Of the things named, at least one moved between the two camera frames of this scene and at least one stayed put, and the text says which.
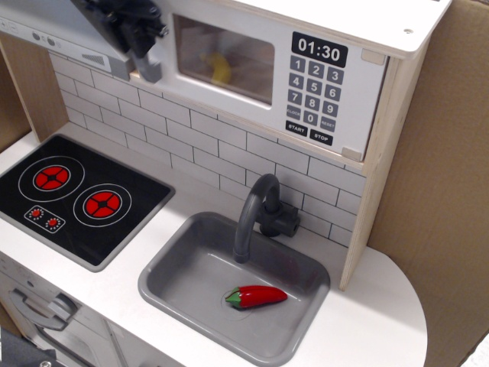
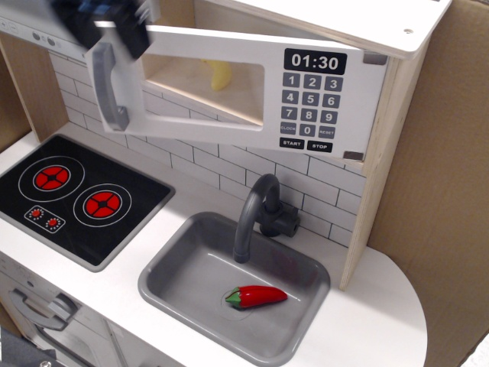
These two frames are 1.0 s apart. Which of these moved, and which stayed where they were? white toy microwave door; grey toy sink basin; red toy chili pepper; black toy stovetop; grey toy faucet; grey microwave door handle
Moved: grey microwave door handle; white toy microwave door
Stayed: grey toy sink basin; red toy chili pepper; grey toy faucet; black toy stovetop
